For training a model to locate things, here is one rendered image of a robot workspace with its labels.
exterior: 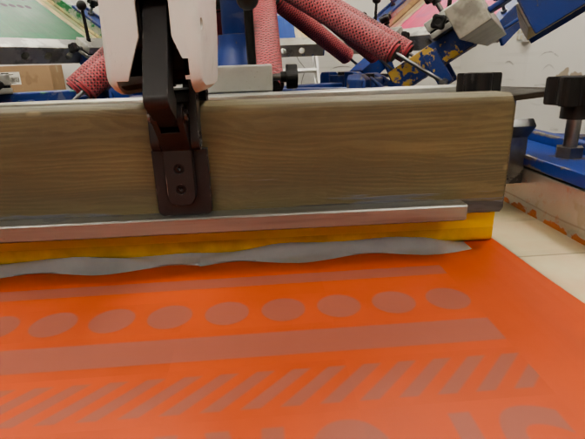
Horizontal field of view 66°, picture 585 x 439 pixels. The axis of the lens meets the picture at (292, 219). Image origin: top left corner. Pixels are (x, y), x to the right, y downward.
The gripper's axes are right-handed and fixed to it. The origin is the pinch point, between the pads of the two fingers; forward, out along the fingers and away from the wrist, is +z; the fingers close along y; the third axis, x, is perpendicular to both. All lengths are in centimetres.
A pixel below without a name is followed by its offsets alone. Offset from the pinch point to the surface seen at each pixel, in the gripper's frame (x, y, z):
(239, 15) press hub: 1, -89, -18
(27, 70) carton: -188, -379, -8
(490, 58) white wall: 200, -363, -7
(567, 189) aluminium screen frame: 25.8, -0.4, 2.3
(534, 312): 17.9, 9.6, 5.6
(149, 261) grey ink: -2.9, 1.2, 5.4
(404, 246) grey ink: 14.0, 1.1, 5.3
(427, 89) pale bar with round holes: 26.5, -30.7, -3.0
